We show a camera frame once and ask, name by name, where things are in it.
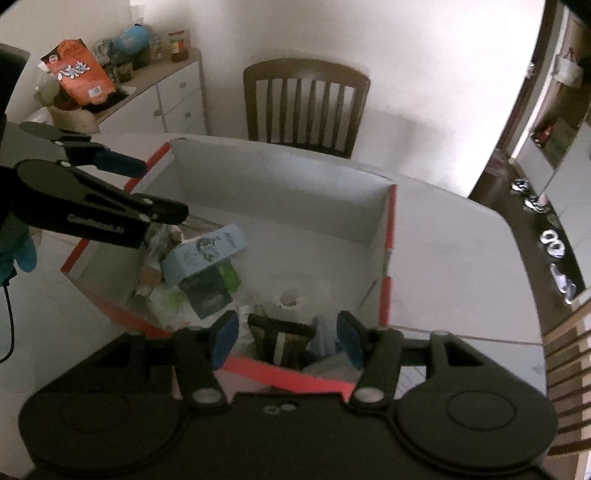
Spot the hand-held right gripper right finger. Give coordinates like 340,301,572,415
336,311,509,411

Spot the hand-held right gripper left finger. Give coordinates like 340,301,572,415
69,311,241,411

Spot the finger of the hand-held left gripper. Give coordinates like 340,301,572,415
20,121,149,179
15,159,190,251

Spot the clear tape roll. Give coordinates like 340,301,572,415
259,278,334,315

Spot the dark striped foil packet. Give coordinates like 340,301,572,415
247,313,318,371

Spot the light blue tissue pack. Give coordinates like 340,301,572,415
161,223,248,288

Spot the red cardboard box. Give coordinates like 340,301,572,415
60,135,399,403

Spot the white marble desktop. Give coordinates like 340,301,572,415
0,131,551,418

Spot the person's left hand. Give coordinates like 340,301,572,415
0,216,38,278

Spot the beige chair back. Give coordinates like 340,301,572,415
48,105,100,136

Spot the white sideboard cabinet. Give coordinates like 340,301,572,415
91,48,209,137

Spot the orange snack bag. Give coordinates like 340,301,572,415
40,39,117,109

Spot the blue soft toy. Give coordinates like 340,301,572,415
113,23,151,54

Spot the glass jar with red lid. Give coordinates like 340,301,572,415
168,30,191,64

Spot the brown slatted wooden chair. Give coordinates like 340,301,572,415
243,58,372,160
541,295,591,459

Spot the white slipper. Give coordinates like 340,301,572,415
539,228,567,260
549,263,579,306

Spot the white shelf cabinet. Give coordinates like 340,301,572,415
507,0,591,232

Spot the white hanging bag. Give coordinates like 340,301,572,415
553,50,583,88

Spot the black cable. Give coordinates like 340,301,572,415
0,272,16,364

